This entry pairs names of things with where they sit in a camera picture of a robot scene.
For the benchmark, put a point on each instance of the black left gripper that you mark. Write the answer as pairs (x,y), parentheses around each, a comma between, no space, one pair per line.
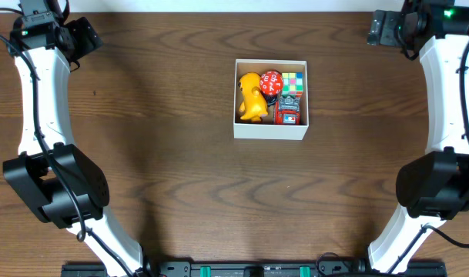
(87,39)

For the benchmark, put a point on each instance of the red toy robot car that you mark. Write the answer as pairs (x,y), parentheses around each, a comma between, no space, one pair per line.
(287,111)

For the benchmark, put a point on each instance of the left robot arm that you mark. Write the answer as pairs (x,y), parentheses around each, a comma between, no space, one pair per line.
(51,175)

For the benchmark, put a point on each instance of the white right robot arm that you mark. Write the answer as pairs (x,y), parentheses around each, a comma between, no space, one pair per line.
(434,188)

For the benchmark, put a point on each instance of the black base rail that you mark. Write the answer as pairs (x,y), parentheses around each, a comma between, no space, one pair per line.
(325,267)

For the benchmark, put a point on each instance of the red ball with white letters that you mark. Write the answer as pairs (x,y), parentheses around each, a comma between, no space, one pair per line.
(271,83)

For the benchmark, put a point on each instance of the orange dinosaur toy figure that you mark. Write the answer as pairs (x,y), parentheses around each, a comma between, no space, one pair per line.
(253,107)

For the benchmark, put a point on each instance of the white cardboard box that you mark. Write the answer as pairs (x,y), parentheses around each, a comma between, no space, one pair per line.
(266,129)

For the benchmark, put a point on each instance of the colourful puzzle cube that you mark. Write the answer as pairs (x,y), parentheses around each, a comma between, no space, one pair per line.
(292,84)

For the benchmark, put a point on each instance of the black round lens cap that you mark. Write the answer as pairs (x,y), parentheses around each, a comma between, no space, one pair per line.
(271,99)

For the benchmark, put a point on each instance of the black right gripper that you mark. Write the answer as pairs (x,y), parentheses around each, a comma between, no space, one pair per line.
(378,29)

